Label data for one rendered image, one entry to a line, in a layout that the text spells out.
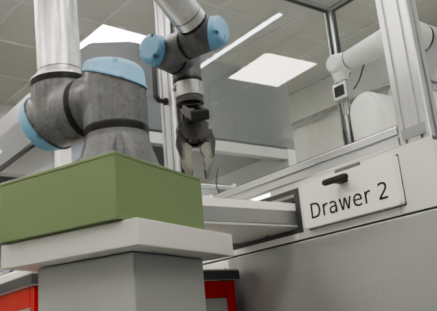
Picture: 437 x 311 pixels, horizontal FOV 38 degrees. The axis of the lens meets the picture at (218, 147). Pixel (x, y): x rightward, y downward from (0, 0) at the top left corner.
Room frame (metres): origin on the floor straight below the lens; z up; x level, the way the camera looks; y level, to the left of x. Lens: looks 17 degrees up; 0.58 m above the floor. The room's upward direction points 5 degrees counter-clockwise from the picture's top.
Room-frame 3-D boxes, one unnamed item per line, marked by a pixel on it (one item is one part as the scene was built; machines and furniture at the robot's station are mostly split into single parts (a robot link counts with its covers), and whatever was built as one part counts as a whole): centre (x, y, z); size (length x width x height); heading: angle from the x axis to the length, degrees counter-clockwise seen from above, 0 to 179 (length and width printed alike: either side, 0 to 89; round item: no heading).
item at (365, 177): (1.45, -0.29, 0.87); 0.29 x 0.02 x 0.11; 38
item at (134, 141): (1.10, 0.18, 0.91); 0.15 x 0.15 x 0.10
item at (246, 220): (1.63, -0.01, 0.86); 0.40 x 0.26 x 0.06; 128
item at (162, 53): (1.45, 0.10, 1.27); 0.11 x 0.11 x 0.08; 58
